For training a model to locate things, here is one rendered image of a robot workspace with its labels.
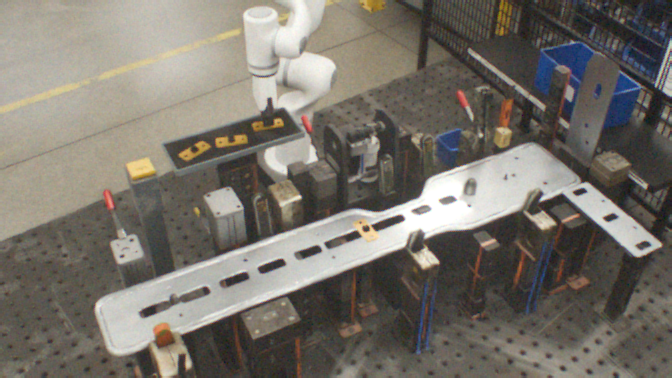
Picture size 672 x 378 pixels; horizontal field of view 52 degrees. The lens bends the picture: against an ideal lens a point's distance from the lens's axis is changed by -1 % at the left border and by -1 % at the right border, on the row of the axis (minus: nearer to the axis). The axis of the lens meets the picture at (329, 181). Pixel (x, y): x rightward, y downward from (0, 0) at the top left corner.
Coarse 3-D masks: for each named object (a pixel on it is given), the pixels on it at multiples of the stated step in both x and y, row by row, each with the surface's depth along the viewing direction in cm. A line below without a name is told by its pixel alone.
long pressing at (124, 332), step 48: (528, 144) 214; (432, 192) 197; (480, 192) 197; (288, 240) 183; (384, 240) 183; (144, 288) 170; (192, 288) 171; (240, 288) 171; (288, 288) 171; (144, 336) 160
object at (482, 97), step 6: (480, 90) 199; (486, 90) 199; (474, 96) 201; (480, 96) 199; (486, 96) 197; (492, 96) 197; (474, 102) 201; (480, 102) 201; (486, 102) 201; (474, 108) 202; (480, 108) 202; (486, 108) 202; (474, 114) 203; (480, 114) 203; (486, 114) 203; (474, 120) 204; (480, 120) 204; (486, 120) 204; (474, 126) 205; (480, 126) 206; (486, 126) 205; (474, 132) 206; (486, 132) 207; (486, 138) 208
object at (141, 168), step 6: (132, 162) 182; (138, 162) 182; (144, 162) 182; (132, 168) 180; (138, 168) 180; (144, 168) 180; (150, 168) 180; (132, 174) 179; (138, 174) 179; (144, 174) 179; (150, 174) 180
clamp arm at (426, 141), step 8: (424, 136) 200; (432, 136) 200; (424, 144) 200; (432, 144) 201; (424, 152) 201; (432, 152) 203; (424, 160) 203; (432, 160) 204; (424, 168) 204; (432, 168) 205; (424, 176) 205
